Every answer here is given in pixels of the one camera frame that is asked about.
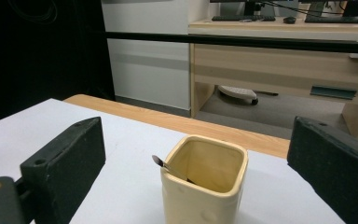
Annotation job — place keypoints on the white table mat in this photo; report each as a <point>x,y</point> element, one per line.
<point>130,174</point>

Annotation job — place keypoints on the black monitor stand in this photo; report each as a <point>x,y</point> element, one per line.
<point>252,7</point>

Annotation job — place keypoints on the grey wheeled base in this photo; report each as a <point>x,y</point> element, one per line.
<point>237,92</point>

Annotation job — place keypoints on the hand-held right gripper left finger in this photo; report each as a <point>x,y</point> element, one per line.
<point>71,158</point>

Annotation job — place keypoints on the light wooden desk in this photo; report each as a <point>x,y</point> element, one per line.
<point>276,68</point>

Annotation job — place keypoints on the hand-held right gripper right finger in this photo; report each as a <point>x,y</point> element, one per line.
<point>335,161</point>

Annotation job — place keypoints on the black computer mouse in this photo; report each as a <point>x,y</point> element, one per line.
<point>289,20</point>

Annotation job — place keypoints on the cream ceramic square cup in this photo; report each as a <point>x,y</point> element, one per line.
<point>199,202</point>

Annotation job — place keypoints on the white cabinet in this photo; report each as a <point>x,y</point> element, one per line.
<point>149,68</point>

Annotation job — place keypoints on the black horizontal frame bar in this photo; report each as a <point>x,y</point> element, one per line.
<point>230,39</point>

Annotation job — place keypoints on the black keyboard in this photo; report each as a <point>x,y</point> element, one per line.
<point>242,18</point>
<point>341,19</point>

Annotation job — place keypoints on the wooden table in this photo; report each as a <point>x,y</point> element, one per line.
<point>180,123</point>

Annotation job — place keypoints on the black pen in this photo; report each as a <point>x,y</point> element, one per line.
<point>167,168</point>

